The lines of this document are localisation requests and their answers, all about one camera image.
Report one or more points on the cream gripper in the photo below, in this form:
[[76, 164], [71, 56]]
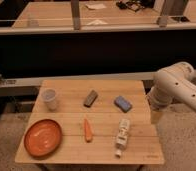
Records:
[[155, 116]]

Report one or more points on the translucent white cup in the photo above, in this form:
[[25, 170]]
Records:
[[49, 98]]

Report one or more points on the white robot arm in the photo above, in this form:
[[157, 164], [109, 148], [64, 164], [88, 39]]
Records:
[[172, 82]]

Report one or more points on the white squeeze bottle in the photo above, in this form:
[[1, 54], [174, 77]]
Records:
[[122, 137]]

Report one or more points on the blue sponge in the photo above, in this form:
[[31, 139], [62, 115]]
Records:
[[123, 104]]

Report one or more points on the grey brown sponge block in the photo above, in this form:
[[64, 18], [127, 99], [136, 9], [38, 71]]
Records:
[[90, 99]]

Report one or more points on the orange carrot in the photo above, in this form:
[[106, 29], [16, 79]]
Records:
[[88, 135]]

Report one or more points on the wooden table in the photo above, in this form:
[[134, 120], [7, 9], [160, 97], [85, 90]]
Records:
[[103, 116]]

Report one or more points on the orange bowl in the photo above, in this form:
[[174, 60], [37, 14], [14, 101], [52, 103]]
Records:
[[42, 138]]

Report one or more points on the white paper sheet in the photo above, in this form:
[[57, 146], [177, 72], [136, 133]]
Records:
[[95, 6]]

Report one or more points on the grey metal post right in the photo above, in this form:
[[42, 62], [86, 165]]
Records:
[[172, 9]]

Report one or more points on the grey metal post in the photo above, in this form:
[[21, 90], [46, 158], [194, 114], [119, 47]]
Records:
[[172, 9], [75, 14]]

